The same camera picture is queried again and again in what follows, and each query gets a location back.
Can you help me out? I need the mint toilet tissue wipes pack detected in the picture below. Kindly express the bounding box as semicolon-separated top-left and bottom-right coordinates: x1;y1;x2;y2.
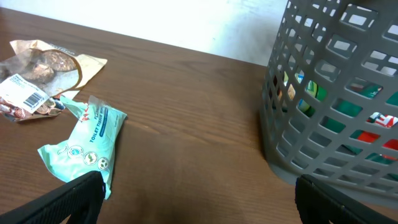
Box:
38;96;127;200

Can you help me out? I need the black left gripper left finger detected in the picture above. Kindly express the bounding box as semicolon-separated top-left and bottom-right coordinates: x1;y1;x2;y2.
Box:
1;171;106;223

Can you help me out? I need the green red coffee sachet bag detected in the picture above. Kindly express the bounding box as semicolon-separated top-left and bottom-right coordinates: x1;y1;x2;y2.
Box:
323;80;398;166

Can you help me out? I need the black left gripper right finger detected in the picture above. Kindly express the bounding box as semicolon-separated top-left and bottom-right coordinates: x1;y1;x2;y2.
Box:
295;174;397;224

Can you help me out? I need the grey plastic slotted basket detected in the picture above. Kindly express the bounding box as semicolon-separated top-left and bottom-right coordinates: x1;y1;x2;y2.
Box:
261;0;397;208

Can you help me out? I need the beige mushroom snack pouch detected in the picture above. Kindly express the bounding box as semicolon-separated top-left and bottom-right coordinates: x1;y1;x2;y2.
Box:
1;40;108;122

